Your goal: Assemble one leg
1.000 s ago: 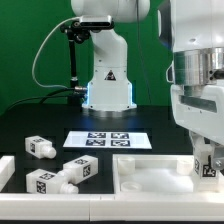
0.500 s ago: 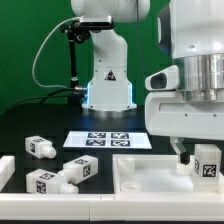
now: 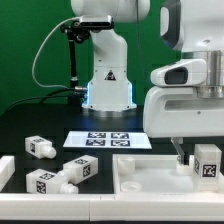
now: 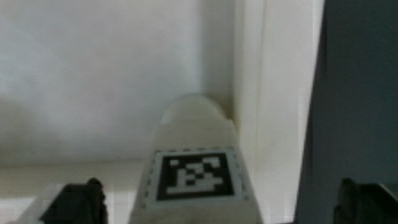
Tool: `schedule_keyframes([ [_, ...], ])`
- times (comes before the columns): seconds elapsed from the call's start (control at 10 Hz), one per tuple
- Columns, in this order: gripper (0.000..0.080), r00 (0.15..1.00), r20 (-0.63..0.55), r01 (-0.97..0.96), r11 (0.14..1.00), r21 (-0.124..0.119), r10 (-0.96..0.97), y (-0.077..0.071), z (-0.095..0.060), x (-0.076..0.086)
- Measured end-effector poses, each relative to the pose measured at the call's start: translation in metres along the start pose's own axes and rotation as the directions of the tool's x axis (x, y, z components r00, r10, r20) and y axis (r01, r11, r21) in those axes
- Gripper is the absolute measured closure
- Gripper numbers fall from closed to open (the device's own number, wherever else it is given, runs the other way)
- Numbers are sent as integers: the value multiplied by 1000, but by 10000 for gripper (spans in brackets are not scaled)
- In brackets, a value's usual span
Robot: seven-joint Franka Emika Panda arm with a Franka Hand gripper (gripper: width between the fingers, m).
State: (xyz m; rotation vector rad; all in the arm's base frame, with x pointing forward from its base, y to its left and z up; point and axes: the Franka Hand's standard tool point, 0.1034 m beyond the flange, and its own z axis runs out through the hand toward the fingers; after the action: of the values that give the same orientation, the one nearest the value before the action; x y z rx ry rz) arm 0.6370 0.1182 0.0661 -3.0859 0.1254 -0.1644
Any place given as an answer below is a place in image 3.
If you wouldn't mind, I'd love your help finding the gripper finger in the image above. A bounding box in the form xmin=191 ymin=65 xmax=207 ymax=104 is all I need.
xmin=171 ymin=137 xmax=185 ymax=164

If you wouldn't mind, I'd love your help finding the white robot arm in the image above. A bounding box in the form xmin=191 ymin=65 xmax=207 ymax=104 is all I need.
xmin=70 ymin=0 xmax=224 ymax=141

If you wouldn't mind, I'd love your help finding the grey camera cable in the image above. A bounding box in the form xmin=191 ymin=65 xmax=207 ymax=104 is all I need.
xmin=31 ymin=17 xmax=81 ymax=90

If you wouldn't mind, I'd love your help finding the white sheet with tags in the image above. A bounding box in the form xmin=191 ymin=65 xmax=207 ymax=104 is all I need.
xmin=64 ymin=131 xmax=151 ymax=149

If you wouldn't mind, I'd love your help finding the white front fence bar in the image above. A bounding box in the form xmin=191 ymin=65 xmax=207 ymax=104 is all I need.
xmin=0 ymin=193 xmax=224 ymax=221

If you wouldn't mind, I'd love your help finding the black camera stand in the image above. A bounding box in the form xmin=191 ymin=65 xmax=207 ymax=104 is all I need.
xmin=60 ymin=22 xmax=90 ymax=106

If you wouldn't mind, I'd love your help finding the grey camera on stand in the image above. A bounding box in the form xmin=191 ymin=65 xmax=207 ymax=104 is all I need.
xmin=79 ymin=15 xmax=114 ymax=30

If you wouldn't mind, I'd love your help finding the white left fence block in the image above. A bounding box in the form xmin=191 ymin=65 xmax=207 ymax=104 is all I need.
xmin=0 ymin=156 xmax=15 ymax=192

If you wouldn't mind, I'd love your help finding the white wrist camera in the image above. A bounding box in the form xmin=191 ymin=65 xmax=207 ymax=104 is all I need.
xmin=151 ymin=59 xmax=207 ymax=87

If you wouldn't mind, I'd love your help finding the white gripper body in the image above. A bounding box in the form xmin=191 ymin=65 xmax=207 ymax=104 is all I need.
xmin=143 ymin=87 xmax=224 ymax=138

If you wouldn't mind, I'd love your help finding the black cable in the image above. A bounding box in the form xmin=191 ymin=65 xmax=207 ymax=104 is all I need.
xmin=7 ymin=87 xmax=88 ymax=111

